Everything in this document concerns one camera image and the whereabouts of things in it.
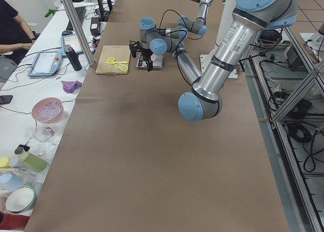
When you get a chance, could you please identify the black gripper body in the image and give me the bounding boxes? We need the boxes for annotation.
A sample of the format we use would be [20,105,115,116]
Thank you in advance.
[129,41,152,61]

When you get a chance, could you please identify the pink plastic cup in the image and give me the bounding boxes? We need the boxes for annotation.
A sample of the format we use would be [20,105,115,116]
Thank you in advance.
[150,54,157,62]

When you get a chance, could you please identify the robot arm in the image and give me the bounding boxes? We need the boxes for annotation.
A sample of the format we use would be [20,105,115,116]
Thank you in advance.
[129,0,298,122]
[158,0,214,40]

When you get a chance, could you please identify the digital kitchen scale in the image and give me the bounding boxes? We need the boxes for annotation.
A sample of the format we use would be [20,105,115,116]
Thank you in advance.
[135,54,164,70]

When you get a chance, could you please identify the yellow cup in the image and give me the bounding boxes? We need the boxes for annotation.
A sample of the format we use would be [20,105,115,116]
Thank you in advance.
[0,157,10,168]

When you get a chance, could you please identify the light blue cup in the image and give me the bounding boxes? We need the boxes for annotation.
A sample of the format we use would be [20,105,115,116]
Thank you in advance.
[1,173,23,192]

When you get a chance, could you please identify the wooden cutting board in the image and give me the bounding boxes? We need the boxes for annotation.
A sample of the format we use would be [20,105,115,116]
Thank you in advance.
[95,46,131,75]

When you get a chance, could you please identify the yellow plastic knife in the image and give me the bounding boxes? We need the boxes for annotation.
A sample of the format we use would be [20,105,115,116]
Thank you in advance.
[106,61,128,64]

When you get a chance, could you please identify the lemon slice by knife tip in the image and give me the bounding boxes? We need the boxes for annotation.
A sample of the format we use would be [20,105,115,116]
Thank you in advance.
[107,57,115,63]

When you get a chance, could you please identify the black water bottle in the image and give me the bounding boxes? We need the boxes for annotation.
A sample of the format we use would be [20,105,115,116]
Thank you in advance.
[65,45,82,71]

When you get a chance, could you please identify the teach pendant far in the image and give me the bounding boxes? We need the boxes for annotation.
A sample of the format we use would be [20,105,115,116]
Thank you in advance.
[61,34,83,57]

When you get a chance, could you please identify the teach pendant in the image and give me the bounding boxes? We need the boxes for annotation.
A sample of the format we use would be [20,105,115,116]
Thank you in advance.
[61,34,83,57]
[27,51,62,78]

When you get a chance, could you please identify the purple cloth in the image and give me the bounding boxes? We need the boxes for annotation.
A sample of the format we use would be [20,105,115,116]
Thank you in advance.
[61,81,83,93]

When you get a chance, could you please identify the teach pendant near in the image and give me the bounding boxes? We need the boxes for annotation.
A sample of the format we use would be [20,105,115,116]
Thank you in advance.
[27,51,62,78]

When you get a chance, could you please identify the pink bowl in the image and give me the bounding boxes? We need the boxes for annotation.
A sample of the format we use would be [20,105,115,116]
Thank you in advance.
[31,97,64,124]

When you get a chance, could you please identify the seated person black shirt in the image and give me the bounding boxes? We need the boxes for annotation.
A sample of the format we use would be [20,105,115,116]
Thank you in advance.
[1,0,36,64]

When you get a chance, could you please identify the clear glass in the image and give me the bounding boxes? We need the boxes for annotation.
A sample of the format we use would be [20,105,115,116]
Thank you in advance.
[33,127,55,142]

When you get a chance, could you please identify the green bottle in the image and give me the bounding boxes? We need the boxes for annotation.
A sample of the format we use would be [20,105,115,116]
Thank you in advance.
[19,152,48,173]

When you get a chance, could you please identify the white green rimmed bowl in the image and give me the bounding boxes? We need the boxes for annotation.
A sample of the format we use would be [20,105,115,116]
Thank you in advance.
[6,186,37,214]

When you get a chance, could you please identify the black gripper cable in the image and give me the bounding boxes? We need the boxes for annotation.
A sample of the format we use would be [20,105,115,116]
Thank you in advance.
[174,29,193,87]

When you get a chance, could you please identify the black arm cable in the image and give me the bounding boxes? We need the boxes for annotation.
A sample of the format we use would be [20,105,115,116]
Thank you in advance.
[160,9,189,40]

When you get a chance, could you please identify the aluminium frame post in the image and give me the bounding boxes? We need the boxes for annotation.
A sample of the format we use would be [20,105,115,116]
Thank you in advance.
[62,0,95,66]

